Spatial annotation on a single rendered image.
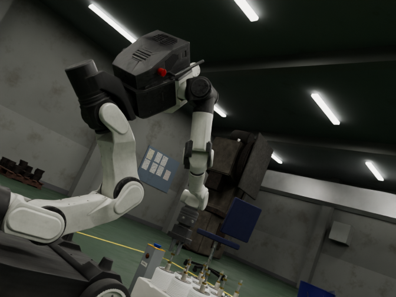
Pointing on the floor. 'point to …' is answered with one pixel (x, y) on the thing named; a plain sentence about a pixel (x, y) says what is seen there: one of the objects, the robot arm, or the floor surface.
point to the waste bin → (304, 288)
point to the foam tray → (147, 289)
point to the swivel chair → (231, 230)
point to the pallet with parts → (21, 172)
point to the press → (229, 184)
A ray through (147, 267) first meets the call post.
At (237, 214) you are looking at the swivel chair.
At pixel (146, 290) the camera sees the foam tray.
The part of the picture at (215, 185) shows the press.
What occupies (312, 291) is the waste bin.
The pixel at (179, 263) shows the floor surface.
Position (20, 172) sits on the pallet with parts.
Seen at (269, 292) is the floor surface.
